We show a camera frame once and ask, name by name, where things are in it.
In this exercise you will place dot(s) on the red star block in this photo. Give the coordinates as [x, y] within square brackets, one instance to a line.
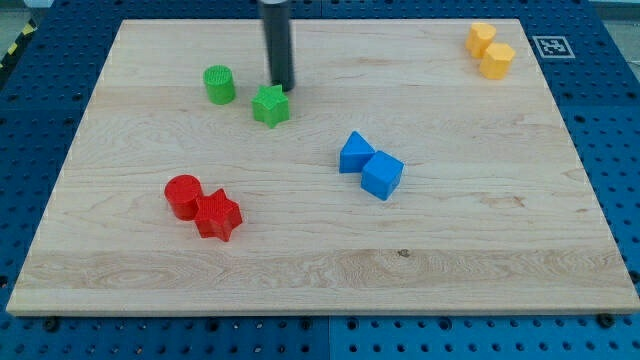
[217, 216]

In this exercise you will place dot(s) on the blue cube block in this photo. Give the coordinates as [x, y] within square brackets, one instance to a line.
[381, 175]

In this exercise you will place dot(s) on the white fiducial marker tag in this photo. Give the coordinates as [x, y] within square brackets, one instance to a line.
[553, 47]

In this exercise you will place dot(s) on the light wooden board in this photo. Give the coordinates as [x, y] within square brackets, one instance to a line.
[493, 215]

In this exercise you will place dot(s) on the yellow hexagon block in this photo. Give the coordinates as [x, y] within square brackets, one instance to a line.
[497, 61]

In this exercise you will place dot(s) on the yellow heart block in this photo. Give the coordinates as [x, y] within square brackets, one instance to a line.
[480, 36]

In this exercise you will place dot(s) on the blue triangle block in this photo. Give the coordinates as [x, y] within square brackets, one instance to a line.
[355, 153]

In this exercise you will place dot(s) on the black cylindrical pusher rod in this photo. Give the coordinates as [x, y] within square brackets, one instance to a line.
[277, 34]

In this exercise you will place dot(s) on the red cylinder block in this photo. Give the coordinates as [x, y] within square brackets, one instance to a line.
[182, 192]

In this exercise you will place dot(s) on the green cylinder block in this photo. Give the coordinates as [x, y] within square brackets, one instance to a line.
[219, 84]

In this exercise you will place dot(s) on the green star block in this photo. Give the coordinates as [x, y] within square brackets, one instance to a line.
[270, 105]

